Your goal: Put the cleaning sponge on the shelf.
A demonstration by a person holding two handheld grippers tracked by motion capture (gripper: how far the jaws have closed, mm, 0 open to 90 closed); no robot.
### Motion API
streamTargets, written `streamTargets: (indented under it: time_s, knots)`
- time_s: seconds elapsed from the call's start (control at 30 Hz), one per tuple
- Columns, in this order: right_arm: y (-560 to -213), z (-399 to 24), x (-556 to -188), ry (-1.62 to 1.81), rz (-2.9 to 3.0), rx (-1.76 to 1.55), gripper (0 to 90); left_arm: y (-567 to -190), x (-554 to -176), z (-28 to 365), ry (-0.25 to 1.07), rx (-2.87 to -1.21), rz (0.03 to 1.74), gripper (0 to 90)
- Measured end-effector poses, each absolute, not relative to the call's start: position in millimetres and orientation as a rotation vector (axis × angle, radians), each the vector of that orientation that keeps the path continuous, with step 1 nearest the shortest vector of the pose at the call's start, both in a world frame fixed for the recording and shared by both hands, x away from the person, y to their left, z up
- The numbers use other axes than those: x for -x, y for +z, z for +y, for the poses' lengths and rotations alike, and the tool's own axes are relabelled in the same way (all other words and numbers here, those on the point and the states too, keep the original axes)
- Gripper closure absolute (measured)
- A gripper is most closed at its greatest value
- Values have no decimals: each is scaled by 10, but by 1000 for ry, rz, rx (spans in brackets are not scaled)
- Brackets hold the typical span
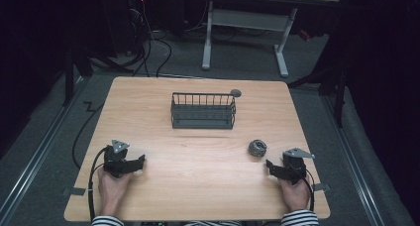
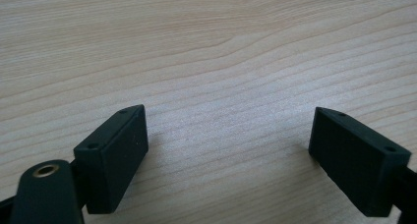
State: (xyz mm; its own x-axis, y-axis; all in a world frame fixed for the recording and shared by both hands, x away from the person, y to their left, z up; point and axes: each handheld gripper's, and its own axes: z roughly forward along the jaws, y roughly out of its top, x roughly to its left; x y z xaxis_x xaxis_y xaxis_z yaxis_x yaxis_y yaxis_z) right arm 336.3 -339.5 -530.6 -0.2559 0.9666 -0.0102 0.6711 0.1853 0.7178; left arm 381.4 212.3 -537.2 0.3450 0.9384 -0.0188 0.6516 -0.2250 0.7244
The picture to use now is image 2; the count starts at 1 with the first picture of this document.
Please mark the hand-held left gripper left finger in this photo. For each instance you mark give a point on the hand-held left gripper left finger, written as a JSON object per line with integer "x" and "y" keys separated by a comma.
{"x": 111, "y": 161}

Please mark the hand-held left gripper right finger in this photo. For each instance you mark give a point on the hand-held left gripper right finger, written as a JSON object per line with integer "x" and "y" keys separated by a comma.
{"x": 354, "y": 161}

